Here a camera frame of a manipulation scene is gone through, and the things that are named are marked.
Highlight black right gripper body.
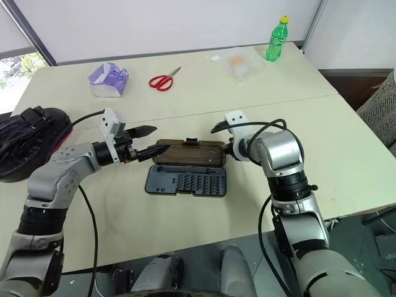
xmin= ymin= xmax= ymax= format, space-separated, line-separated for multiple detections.
xmin=226 ymin=136 xmax=237 ymax=159

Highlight dark window frame bar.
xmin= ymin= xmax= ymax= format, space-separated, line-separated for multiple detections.
xmin=0 ymin=0 xmax=59 ymax=67

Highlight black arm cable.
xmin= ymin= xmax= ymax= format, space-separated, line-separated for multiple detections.
xmin=69 ymin=110 xmax=105 ymax=297
xmin=216 ymin=118 xmax=298 ymax=297

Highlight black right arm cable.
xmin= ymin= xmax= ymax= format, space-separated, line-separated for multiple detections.
xmin=216 ymin=118 xmax=298 ymax=297

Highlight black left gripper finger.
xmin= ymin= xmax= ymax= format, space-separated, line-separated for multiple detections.
xmin=128 ymin=124 xmax=158 ymax=139
xmin=136 ymin=144 xmax=171 ymax=163

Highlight red handled scissors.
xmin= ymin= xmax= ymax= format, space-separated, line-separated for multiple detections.
xmin=148 ymin=66 xmax=183 ymax=92

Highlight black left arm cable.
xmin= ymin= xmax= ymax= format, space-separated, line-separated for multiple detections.
xmin=69 ymin=110 xmax=105 ymax=297

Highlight clear plastic bag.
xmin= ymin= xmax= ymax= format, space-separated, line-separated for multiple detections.
xmin=206 ymin=51 xmax=267 ymax=88

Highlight dark screwdriver bit case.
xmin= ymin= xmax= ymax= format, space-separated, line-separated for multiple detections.
xmin=144 ymin=138 xmax=228 ymax=200

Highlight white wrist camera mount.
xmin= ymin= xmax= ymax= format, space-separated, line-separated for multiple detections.
xmin=224 ymin=109 xmax=254 ymax=162
xmin=99 ymin=108 xmax=128 ymax=165

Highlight purple tissue pack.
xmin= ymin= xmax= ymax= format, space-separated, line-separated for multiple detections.
xmin=87 ymin=61 xmax=131 ymax=98

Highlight grey patterned chair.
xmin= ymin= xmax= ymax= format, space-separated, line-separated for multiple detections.
xmin=355 ymin=69 xmax=396 ymax=147

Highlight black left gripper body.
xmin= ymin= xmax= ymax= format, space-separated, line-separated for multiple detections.
xmin=113 ymin=129 xmax=140 ymax=164

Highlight black table leg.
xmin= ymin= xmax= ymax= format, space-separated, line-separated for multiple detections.
xmin=361 ymin=204 xmax=396 ymax=226

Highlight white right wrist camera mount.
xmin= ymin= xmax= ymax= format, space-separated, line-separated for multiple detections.
xmin=224 ymin=109 xmax=254 ymax=162

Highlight black fabric bag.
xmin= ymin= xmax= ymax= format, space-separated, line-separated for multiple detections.
xmin=0 ymin=105 xmax=75 ymax=184

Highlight slim screwdriver handle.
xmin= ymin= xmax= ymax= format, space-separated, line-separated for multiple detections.
xmin=151 ymin=166 xmax=215 ymax=174

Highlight grey partition post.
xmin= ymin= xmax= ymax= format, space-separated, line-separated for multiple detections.
xmin=301 ymin=0 xmax=329 ymax=54

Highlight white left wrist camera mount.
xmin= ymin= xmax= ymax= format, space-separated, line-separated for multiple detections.
xmin=99 ymin=108 xmax=128 ymax=165

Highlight grey rounded robot shell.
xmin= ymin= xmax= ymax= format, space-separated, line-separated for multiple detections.
xmin=219 ymin=244 xmax=258 ymax=297
xmin=131 ymin=253 xmax=185 ymax=294

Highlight green plastic bottle yellow cap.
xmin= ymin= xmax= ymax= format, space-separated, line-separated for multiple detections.
xmin=265 ymin=15 xmax=292 ymax=63

